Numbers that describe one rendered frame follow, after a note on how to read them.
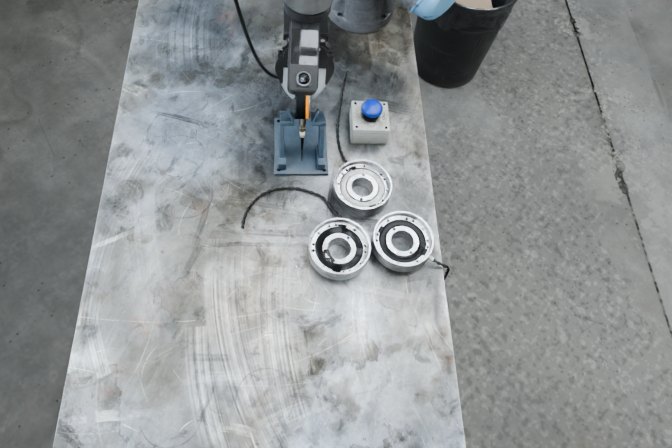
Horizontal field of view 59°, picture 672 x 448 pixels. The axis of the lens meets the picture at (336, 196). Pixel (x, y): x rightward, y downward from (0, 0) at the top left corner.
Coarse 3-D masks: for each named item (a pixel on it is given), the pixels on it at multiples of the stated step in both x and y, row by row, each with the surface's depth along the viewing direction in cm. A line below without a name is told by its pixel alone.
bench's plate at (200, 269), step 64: (192, 0) 130; (256, 0) 132; (128, 64) 120; (192, 64) 121; (256, 64) 123; (384, 64) 126; (128, 128) 112; (192, 128) 113; (256, 128) 115; (128, 192) 105; (192, 192) 106; (256, 192) 108; (320, 192) 109; (128, 256) 99; (192, 256) 100; (256, 256) 101; (128, 320) 94; (192, 320) 95; (256, 320) 96; (320, 320) 97; (384, 320) 98; (448, 320) 99; (128, 384) 89; (192, 384) 90; (256, 384) 91; (320, 384) 92; (384, 384) 93; (448, 384) 93
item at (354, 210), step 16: (352, 160) 108; (368, 160) 108; (336, 176) 106; (352, 176) 108; (368, 176) 108; (384, 176) 108; (336, 192) 104; (352, 192) 106; (384, 192) 107; (352, 208) 104; (368, 208) 103
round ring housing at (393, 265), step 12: (384, 216) 103; (396, 216) 104; (408, 216) 104; (396, 228) 103; (408, 228) 103; (420, 228) 104; (372, 240) 101; (408, 240) 105; (432, 240) 101; (396, 252) 101; (408, 252) 101; (384, 264) 100; (396, 264) 98; (408, 264) 99; (420, 264) 100
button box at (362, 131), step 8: (352, 104) 114; (360, 104) 114; (384, 104) 115; (352, 112) 113; (360, 112) 113; (384, 112) 114; (352, 120) 112; (360, 120) 112; (368, 120) 112; (376, 120) 112; (384, 120) 113; (352, 128) 112; (360, 128) 111; (368, 128) 111; (376, 128) 112; (384, 128) 112; (352, 136) 113; (360, 136) 113; (368, 136) 113; (376, 136) 113; (384, 136) 113
